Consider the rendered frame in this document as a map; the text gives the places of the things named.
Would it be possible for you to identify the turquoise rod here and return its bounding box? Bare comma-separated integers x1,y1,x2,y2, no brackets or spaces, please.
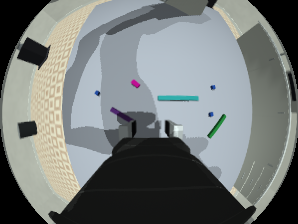
158,96,199,101

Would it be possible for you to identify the purple rod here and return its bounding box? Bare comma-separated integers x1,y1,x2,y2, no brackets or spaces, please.
110,107,134,122

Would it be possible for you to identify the green rod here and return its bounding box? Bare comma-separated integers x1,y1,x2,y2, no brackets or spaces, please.
207,114,226,138

